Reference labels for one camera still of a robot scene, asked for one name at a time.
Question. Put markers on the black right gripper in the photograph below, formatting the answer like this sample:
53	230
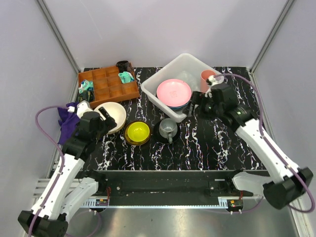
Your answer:
199	98

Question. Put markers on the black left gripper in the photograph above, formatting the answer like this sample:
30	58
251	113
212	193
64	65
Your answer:
107	124

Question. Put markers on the blue dotted scalloped plate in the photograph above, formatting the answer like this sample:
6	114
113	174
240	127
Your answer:
181	105

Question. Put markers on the teal ceramic floral plate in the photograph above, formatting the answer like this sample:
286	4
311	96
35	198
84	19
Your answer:
184	107

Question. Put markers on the cream white bowl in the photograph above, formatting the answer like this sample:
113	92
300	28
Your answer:
117	112

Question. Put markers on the pink plastic plate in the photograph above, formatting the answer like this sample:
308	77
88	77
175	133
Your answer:
174	92

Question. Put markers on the pink plastic cup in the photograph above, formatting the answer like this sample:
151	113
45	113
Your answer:
203	79

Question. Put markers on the translucent white plastic bin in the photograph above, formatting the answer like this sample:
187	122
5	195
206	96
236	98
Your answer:
184	67

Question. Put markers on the yellow plastic bowl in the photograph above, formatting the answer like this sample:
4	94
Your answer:
138	131

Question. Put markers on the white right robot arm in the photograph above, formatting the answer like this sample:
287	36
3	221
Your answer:
286	181

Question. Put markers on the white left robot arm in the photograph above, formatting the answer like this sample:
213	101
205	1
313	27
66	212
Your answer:
51	214

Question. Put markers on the dark green patterned cloth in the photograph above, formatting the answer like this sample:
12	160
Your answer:
86	96

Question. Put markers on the orange wooden divided tray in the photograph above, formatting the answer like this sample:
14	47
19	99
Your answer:
107	86

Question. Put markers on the teal white patterned cloth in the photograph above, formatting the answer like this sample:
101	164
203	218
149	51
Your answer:
85	86

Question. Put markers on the grey ceramic mug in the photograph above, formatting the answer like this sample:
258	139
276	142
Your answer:
168	129

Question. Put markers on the purple cloth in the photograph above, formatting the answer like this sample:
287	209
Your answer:
68	122

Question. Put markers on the mint green rolled cloth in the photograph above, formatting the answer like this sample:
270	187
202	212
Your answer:
126	77

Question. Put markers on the amber transparent plate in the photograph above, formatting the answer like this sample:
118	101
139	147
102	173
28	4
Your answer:
132	142

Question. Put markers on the dark brown cup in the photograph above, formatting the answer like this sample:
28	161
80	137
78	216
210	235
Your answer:
124	66

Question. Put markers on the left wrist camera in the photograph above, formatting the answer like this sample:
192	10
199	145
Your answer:
80	108

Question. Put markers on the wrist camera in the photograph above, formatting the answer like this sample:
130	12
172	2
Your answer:
80	108
211	81

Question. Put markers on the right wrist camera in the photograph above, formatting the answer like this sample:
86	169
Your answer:
211	81

